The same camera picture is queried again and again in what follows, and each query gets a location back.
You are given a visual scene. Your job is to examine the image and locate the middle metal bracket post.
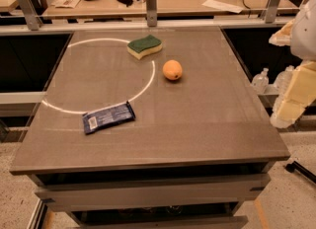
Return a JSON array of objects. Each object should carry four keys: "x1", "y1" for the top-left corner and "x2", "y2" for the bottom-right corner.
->
[{"x1": 146, "y1": 0, "x2": 157, "y2": 27}]

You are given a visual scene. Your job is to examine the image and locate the grey table drawer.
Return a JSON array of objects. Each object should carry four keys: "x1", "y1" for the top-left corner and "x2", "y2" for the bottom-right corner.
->
[{"x1": 36, "y1": 174, "x2": 271, "y2": 211}]

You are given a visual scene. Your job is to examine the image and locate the blue rxbar blueberry wrapper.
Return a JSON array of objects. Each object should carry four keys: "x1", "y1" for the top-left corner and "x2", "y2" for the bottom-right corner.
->
[{"x1": 82, "y1": 102, "x2": 136, "y2": 134}]

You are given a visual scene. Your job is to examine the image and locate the orange fruit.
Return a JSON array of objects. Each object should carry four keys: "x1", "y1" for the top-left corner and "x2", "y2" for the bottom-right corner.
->
[{"x1": 163, "y1": 60, "x2": 183, "y2": 81}]

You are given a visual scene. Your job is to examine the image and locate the green and yellow sponge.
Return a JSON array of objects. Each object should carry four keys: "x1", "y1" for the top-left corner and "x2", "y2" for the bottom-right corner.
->
[{"x1": 127, "y1": 35, "x2": 162, "y2": 60}]

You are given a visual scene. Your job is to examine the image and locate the clear plastic water bottle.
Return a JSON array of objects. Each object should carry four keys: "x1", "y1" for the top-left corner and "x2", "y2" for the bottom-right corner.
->
[{"x1": 251, "y1": 68, "x2": 269, "y2": 94}]

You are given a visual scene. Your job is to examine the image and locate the left metal bracket post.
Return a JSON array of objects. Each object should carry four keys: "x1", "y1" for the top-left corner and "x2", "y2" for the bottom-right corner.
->
[{"x1": 17, "y1": 0, "x2": 42, "y2": 31}]

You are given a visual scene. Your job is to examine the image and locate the black stand leg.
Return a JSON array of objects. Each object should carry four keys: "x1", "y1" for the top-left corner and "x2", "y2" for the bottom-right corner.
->
[{"x1": 285, "y1": 161, "x2": 316, "y2": 184}]

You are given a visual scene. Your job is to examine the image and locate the paper card on desk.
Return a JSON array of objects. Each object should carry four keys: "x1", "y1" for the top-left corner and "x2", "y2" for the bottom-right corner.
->
[{"x1": 52, "y1": 0, "x2": 81, "y2": 9}]

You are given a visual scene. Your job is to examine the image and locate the white paper sheet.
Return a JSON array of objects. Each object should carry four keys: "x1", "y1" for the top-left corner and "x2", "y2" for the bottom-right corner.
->
[{"x1": 202, "y1": 0, "x2": 243, "y2": 14}]

